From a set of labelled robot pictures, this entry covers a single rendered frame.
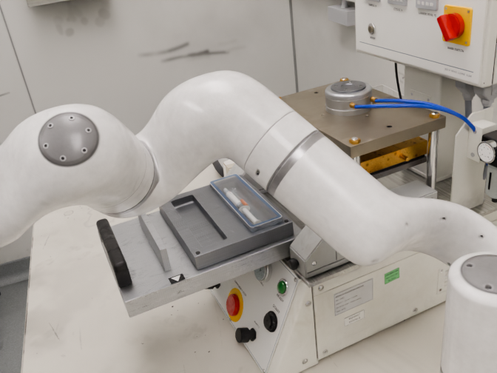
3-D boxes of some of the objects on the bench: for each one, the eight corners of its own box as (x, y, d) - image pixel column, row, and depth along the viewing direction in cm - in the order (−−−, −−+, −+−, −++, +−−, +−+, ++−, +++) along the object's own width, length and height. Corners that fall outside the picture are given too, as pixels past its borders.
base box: (401, 200, 129) (402, 137, 121) (532, 282, 98) (546, 204, 90) (200, 275, 112) (186, 207, 104) (282, 403, 81) (271, 320, 73)
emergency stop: (231, 307, 99) (237, 289, 98) (239, 320, 95) (245, 301, 94) (223, 307, 98) (228, 289, 97) (231, 320, 95) (237, 302, 94)
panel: (203, 279, 110) (226, 199, 104) (266, 377, 85) (300, 279, 80) (194, 279, 109) (217, 198, 103) (255, 378, 84) (290, 279, 79)
